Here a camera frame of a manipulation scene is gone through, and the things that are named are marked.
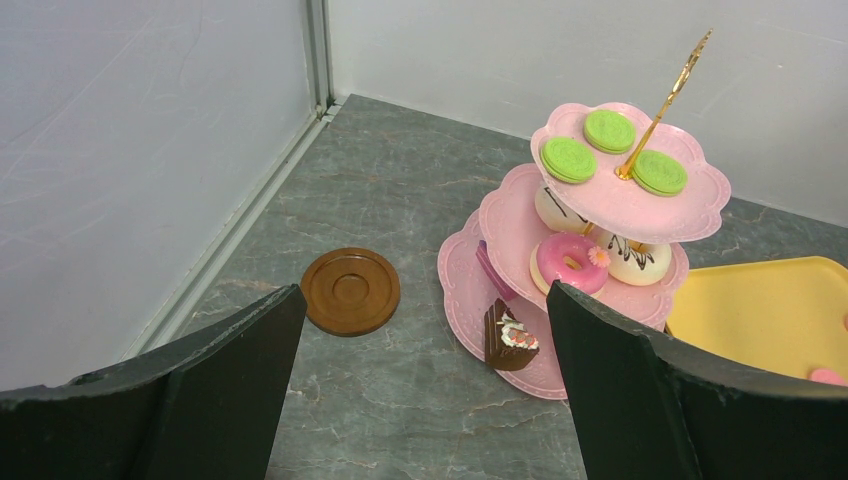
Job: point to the brown saucer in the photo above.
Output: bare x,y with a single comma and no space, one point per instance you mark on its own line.
350,291

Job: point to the pink three-tier cake stand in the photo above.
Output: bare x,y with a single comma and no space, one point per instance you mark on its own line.
508,222

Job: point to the pink frosted donut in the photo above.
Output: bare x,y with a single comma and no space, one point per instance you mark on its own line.
571,259

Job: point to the purple cake slice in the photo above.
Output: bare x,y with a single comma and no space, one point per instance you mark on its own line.
506,293

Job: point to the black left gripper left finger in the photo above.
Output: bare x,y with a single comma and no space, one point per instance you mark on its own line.
204,406

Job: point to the white chocolate-drizzle donut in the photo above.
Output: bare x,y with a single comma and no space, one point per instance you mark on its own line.
641,265
557,216

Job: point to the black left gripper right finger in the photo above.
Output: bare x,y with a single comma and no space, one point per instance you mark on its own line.
648,406

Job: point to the green macaron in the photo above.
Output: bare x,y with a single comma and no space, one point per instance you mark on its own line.
659,174
609,131
568,160

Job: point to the chocolate cake slice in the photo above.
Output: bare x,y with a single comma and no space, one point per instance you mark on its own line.
508,346

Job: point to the yellow serving tray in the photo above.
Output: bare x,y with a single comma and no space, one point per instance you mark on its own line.
784,316

